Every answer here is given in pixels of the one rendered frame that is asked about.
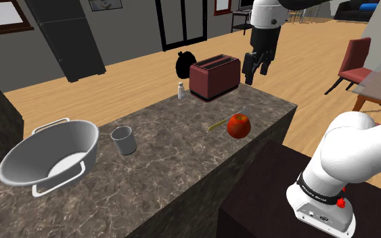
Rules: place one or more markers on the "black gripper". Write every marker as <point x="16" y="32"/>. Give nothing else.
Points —
<point x="265" y="39"/>

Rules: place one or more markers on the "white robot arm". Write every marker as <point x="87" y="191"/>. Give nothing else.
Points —
<point x="348" y="155"/>

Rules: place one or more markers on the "dark red toaster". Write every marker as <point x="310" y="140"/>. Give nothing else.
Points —
<point x="215" y="80"/>

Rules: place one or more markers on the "black side table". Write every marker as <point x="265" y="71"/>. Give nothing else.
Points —
<point x="241" y="24"/>

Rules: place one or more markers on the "red apple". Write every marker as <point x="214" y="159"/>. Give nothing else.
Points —
<point x="239" y="127"/>

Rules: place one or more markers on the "red-framed window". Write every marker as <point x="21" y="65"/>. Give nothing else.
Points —
<point x="222" y="6"/>

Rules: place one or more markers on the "black round object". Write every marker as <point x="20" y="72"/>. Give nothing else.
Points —
<point x="183" y="66"/>

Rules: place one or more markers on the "white salt shaker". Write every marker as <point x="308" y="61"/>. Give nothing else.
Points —
<point x="181" y="92"/>

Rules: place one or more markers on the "black-framed glass door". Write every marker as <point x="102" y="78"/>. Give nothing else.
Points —
<point x="181" y="23"/>

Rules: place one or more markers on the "red chair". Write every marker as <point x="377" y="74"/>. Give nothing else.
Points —
<point x="355" y="62"/>

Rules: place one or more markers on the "dark sofa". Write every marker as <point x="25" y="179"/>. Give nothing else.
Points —
<point x="348" y="13"/>

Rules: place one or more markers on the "wooden dining table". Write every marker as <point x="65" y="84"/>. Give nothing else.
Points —
<point x="380" y="89"/>

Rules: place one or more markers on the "dark robot stand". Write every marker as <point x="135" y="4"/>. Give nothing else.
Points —
<point x="262" y="194"/>

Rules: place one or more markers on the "grey cup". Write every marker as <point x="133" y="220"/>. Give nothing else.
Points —
<point x="124" y="141"/>

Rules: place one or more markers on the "black refrigerator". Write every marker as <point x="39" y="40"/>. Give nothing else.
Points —
<point x="68" y="39"/>

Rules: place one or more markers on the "wall picture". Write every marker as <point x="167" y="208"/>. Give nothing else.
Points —
<point x="106" y="4"/>

